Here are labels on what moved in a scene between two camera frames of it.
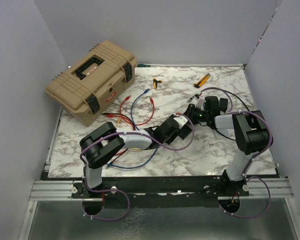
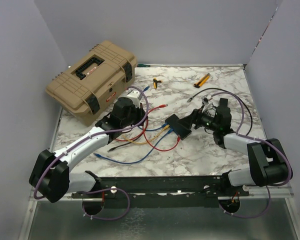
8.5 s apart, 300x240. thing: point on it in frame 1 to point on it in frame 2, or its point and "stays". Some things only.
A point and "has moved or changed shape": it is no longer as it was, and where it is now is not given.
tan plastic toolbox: x=83 y=88 stays
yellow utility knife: x=198 y=84 stays
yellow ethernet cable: x=133 y=149 has moved or changed shape
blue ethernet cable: x=110 y=164 to x=168 y=132
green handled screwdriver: x=143 y=65 stays
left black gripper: x=173 y=136 to x=140 y=111
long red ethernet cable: x=128 y=97 has moved or changed shape
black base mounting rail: x=170 y=192 stays
